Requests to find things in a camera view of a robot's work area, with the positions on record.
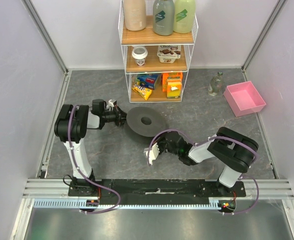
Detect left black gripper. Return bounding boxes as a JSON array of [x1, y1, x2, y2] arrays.
[[101, 105, 135, 127]]

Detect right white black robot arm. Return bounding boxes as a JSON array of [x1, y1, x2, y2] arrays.
[[144, 127, 259, 197]]

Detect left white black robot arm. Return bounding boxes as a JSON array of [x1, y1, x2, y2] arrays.
[[54, 99, 127, 197]]

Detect yellow M&M candy bag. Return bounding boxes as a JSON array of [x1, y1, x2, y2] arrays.
[[132, 84, 153, 100]]

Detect blue snack box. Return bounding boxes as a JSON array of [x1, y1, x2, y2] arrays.
[[136, 73, 159, 90]]

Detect orange cracker box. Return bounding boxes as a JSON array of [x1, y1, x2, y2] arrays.
[[161, 71, 183, 92]]

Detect yellow orange sponge pack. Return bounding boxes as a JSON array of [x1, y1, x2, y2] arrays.
[[167, 79, 182, 99]]

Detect white lidded yogurt cup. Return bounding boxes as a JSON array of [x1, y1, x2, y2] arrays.
[[132, 46, 148, 67]]

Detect Chobani yogurt tub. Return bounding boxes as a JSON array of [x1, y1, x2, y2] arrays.
[[157, 45, 181, 64]]

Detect clear glass bottle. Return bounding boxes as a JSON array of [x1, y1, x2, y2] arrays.
[[208, 71, 223, 96]]

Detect pink plastic bin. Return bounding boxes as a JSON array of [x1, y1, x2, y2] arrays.
[[223, 81, 266, 117]]

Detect beige lotion bottle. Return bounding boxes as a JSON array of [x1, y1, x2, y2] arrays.
[[123, 0, 147, 32]]

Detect grey-green soap bottle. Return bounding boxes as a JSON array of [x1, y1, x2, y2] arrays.
[[152, 0, 175, 36]]

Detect light green soap bottle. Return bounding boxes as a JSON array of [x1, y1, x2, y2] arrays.
[[173, 0, 196, 34]]

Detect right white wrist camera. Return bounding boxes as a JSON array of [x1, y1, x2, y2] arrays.
[[143, 143, 160, 166]]

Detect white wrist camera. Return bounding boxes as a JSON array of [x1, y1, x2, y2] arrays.
[[106, 99, 117, 111], [143, 143, 160, 166]]

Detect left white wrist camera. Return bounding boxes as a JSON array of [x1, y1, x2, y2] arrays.
[[106, 99, 117, 111]]

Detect white wire shelf rack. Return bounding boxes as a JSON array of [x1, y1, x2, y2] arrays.
[[117, 0, 199, 104]]

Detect aluminium slotted rail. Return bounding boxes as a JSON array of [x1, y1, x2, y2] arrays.
[[34, 198, 221, 210]]

